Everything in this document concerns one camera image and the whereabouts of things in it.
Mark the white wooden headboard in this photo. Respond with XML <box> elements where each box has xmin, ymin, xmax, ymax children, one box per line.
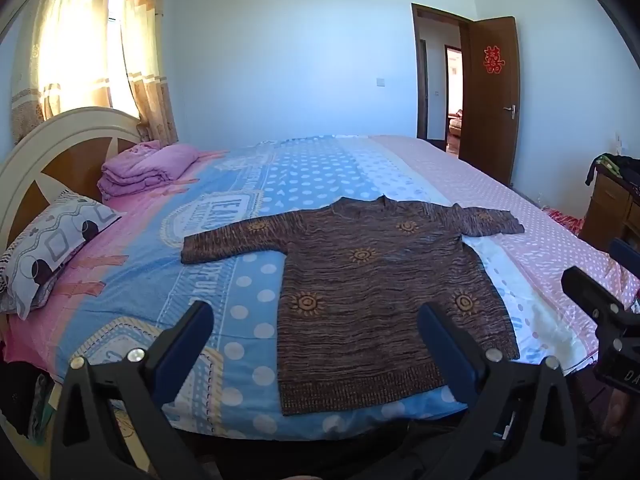
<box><xmin>0</xmin><ymin>106</ymin><xmax>151</xmax><ymax>261</ymax></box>

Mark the wooden cabinet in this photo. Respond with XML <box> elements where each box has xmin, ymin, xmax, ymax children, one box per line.
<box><xmin>580</xmin><ymin>170</ymin><xmax>640</xmax><ymax>253</ymax></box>

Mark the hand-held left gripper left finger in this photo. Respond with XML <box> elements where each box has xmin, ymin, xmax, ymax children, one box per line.
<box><xmin>50</xmin><ymin>300</ymin><xmax>216</xmax><ymax>480</ymax></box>

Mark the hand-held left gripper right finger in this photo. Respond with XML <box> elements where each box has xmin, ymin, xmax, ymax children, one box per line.
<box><xmin>415</xmin><ymin>302</ymin><xmax>583</xmax><ymax>480</ymax></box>

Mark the dark cloth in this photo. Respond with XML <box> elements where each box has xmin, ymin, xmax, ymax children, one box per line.
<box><xmin>0</xmin><ymin>355</ymin><xmax>56</xmax><ymax>441</ymax></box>

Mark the brown door frame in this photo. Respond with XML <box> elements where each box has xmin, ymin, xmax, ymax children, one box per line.
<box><xmin>411</xmin><ymin>3</ymin><xmax>473</xmax><ymax>153</ymax></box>

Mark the brown wooden door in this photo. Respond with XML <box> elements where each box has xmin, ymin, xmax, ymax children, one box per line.
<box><xmin>459</xmin><ymin>16</ymin><xmax>517</xmax><ymax>186</ymax></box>

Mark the folded purple blanket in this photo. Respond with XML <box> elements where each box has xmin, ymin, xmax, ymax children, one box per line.
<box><xmin>97</xmin><ymin>141</ymin><xmax>201</xmax><ymax>200</ymax></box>

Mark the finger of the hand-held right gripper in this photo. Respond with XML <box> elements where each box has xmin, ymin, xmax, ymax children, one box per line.
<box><xmin>561</xmin><ymin>266</ymin><xmax>628</xmax><ymax>318</ymax></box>
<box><xmin>609</xmin><ymin>236</ymin><xmax>640</xmax><ymax>281</ymax></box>

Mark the grey patterned pillow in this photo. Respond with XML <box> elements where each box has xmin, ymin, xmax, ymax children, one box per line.
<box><xmin>0</xmin><ymin>190</ymin><xmax>123</xmax><ymax>321</ymax></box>

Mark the brown knitted sweater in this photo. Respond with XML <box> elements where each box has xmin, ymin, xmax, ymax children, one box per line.
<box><xmin>180</xmin><ymin>196</ymin><xmax>526</xmax><ymax>417</ymax></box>

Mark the red paper door decoration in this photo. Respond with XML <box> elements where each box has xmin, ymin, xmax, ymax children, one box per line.
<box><xmin>482</xmin><ymin>45</ymin><xmax>505</xmax><ymax>74</ymax></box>

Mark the patterned bed sheet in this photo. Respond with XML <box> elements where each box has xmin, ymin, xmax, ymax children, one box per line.
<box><xmin>0</xmin><ymin>134</ymin><xmax>640</xmax><ymax>441</ymax></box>

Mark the yellow patterned curtain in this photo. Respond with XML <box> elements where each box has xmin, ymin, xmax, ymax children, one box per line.
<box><xmin>10</xmin><ymin>0</ymin><xmax>123</xmax><ymax>143</ymax></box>
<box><xmin>119</xmin><ymin>0</ymin><xmax>179</xmax><ymax>147</ymax></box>

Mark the red bag on floor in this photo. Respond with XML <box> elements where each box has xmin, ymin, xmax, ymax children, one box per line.
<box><xmin>545</xmin><ymin>207</ymin><xmax>583</xmax><ymax>234</ymax></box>

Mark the dark clothes pile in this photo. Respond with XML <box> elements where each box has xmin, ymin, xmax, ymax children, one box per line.
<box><xmin>586</xmin><ymin>154</ymin><xmax>640</xmax><ymax>196</ymax></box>

